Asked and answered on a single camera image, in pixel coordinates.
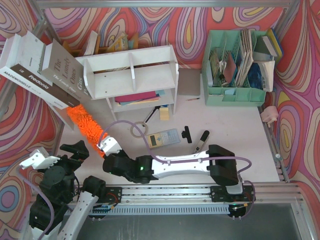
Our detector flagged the orange microfiber duster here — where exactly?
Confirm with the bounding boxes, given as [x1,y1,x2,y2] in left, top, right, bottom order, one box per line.
[66,104,105,158]

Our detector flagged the masking tape roll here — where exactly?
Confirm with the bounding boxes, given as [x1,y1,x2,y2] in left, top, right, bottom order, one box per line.
[130,121,148,138]

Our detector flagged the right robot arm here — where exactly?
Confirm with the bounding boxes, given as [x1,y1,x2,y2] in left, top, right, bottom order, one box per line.
[102,144,243,195]

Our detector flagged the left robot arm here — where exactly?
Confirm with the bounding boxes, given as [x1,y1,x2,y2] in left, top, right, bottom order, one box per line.
[24,140,107,240]

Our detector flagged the white small bookshelf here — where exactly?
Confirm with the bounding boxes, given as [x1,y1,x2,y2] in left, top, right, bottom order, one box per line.
[77,45,179,118]

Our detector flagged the blue beige calculator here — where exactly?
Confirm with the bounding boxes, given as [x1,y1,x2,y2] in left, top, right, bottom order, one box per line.
[146,128,181,149]

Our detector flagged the black binder clip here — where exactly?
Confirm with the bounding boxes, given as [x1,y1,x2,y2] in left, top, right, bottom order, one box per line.
[181,125,192,144]

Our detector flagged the yellow sticky note pad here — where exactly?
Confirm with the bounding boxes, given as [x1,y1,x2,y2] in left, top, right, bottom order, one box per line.
[159,107,170,121]

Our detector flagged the stack of coloured paper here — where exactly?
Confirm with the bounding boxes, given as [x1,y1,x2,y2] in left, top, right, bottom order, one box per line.
[114,90,165,106]

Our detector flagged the grey Lonely Ones book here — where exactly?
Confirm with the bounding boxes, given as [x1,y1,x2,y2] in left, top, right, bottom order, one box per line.
[40,39,92,103]

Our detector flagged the small pencil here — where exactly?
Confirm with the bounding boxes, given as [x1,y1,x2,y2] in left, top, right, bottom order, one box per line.
[186,97,200,101]

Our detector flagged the orange wooden book rack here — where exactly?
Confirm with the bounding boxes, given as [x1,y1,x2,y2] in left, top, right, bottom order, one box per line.
[62,30,140,57]

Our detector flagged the brown white Fredonia book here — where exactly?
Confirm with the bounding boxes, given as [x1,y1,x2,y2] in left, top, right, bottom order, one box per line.
[0,31,80,110]

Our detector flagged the mint green desk organizer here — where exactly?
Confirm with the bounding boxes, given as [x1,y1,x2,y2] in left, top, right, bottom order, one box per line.
[201,28,275,107]

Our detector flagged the pink pig figurine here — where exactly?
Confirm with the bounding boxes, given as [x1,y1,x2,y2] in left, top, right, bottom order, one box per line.
[260,105,279,128]

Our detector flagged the books in green organizer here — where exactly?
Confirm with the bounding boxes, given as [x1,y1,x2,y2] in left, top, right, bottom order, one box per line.
[203,28,284,92]

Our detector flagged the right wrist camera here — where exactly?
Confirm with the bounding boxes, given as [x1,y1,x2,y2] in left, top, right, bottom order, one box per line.
[97,136,122,156]

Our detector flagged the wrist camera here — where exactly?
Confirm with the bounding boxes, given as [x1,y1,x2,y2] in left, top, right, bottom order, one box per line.
[97,136,122,156]
[19,147,60,170]

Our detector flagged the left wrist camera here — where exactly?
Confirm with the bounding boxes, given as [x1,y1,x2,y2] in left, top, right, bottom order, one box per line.
[19,147,60,170]

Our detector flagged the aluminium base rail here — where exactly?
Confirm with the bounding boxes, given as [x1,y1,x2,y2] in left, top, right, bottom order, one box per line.
[76,184,257,204]

